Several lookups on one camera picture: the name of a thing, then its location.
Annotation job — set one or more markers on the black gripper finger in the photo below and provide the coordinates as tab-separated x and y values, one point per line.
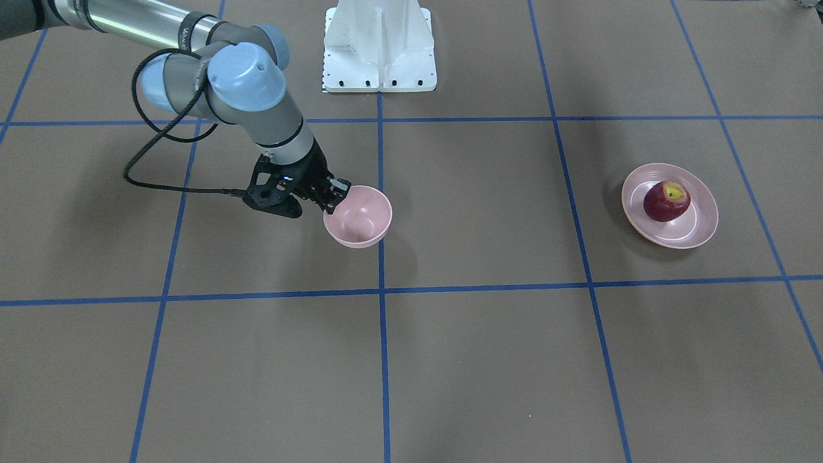
340	188
330	204

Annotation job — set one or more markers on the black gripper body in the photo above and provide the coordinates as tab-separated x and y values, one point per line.
314	172

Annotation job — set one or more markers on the pink plastic bowl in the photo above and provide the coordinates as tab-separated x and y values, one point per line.
362	219

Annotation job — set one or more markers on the red yellow apple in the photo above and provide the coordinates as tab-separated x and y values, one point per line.
666	201

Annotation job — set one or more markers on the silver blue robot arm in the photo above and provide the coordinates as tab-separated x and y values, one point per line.
207	68

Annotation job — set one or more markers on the pink plastic plate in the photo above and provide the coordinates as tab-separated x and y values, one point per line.
693	228

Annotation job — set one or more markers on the brown paper table cover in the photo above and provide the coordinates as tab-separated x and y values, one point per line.
512	313

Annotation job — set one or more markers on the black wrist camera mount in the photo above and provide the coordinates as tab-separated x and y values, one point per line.
271	186

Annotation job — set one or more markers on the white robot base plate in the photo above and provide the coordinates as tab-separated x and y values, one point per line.
378	46

